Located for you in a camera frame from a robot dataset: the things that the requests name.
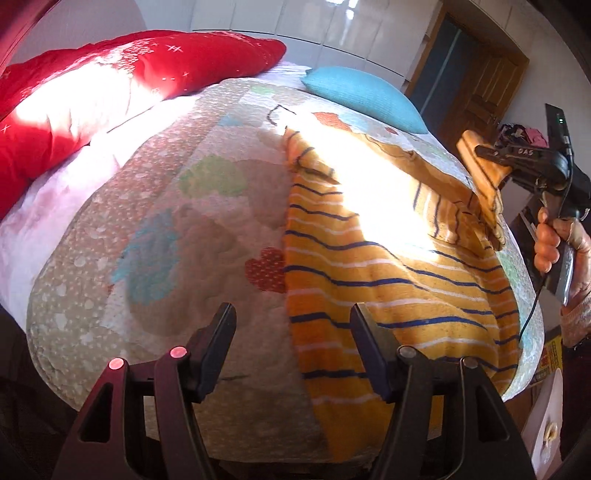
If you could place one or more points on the white shelf unit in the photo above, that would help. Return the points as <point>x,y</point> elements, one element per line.
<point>541,433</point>

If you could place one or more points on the patchwork heart quilt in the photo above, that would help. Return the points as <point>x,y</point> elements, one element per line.
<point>260,410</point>

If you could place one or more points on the white bed sheet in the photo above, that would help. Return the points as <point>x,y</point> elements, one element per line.
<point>55,193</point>

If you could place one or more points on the yellow striped knit sweater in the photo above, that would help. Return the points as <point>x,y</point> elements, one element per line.
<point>371,223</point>

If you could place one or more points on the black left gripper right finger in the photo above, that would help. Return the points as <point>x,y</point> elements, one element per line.
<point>449,422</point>

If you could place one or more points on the red quilted duvet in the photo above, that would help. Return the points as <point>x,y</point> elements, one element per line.
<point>53,104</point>

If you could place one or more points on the brown wooden door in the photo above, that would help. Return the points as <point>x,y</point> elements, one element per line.
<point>468,71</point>

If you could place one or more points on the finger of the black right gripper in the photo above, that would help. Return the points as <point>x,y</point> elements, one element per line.
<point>492,154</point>

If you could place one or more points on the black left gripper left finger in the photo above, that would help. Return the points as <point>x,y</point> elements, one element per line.
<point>138,420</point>

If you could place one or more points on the white glossy wardrobe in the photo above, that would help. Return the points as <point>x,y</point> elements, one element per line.
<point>380,37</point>

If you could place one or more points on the teal knit pillow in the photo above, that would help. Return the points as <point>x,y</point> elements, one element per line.
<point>367,94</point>

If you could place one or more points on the person's right hand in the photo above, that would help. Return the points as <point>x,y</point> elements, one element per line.
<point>550,233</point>

